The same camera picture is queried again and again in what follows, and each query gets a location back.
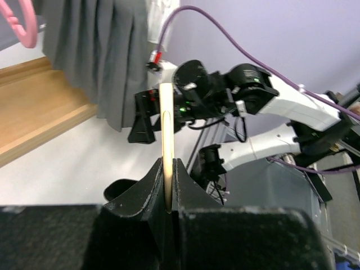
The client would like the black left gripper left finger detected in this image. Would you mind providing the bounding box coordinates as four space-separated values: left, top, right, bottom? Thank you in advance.
82 159 172 269

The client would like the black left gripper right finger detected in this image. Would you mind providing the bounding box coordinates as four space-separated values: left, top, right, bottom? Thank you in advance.
172 159 331 269

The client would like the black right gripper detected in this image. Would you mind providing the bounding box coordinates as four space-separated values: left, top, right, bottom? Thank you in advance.
127 88 186 145

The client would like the pink plastic hanger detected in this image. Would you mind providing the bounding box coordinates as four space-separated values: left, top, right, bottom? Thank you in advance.
1 0 38 48

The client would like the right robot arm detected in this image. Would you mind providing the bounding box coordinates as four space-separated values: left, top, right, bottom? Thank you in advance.
173 60 356 180

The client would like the grey garment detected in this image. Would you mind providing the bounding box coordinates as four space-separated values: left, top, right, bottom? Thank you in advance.
33 0 148 131

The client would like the wooden clothes rack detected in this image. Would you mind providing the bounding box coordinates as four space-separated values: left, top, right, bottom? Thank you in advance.
1 57 97 166

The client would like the white shirt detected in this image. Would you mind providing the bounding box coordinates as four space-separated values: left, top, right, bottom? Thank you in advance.
145 0 181 44

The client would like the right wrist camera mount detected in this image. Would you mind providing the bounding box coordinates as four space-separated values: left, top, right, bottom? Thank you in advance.
146 50 177 88

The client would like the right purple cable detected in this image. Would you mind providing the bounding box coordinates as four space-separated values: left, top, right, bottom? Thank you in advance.
156 5 360 174

